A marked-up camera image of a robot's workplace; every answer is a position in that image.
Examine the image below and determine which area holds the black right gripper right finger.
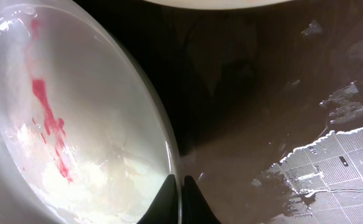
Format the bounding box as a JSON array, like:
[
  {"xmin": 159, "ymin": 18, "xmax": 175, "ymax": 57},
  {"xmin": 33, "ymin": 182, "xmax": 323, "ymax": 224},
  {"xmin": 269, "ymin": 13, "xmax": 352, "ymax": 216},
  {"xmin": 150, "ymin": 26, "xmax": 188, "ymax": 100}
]
[{"xmin": 182, "ymin": 175, "xmax": 220, "ymax": 224}]

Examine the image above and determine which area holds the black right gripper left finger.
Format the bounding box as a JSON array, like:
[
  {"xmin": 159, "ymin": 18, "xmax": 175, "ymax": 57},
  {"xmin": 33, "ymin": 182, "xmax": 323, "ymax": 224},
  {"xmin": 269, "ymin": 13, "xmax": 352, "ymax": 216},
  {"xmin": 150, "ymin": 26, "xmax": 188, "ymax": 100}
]
[{"xmin": 138, "ymin": 174, "xmax": 179, "ymax": 224}]

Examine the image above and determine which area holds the white plate red stain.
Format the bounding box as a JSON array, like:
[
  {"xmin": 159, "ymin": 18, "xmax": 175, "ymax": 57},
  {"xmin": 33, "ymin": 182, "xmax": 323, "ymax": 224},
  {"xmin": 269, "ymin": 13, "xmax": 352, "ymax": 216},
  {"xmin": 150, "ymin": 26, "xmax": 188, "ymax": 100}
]
[{"xmin": 0, "ymin": 1, "xmax": 182, "ymax": 223}]

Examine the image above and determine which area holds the large brown tray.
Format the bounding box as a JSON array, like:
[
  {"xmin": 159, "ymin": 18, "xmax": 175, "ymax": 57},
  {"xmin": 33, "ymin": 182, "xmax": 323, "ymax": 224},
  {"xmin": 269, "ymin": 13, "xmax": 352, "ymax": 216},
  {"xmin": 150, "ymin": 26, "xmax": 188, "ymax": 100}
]
[{"xmin": 80, "ymin": 1, "xmax": 363, "ymax": 223}]

